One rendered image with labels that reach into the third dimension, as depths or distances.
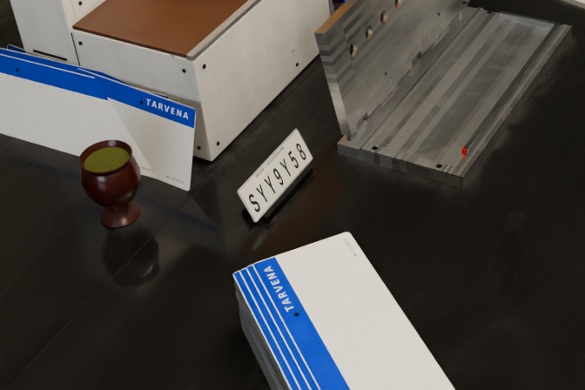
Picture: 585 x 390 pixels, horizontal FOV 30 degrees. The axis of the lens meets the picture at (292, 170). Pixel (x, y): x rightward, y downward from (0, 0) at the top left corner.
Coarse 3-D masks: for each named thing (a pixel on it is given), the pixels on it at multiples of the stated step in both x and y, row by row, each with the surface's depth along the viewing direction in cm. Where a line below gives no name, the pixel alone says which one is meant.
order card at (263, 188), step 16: (288, 144) 160; (304, 144) 162; (272, 160) 157; (288, 160) 159; (304, 160) 162; (256, 176) 154; (272, 176) 157; (288, 176) 159; (240, 192) 152; (256, 192) 154; (272, 192) 156; (256, 208) 154
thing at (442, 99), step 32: (448, 32) 186; (480, 32) 185; (512, 32) 184; (544, 32) 183; (416, 64) 177; (448, 64) 178; (480, 64) 177; (512, 64) 176; (544, 64) 175; (416, 96) 172; (448, 96) 171; (480, 96) 170; (512, 96) 169; (384, 128) 166; (416, 128) 166; (448, 128) 165; (384, 160) 161; (416, 160) 159; (448, 160) 159; (480, 160) 159
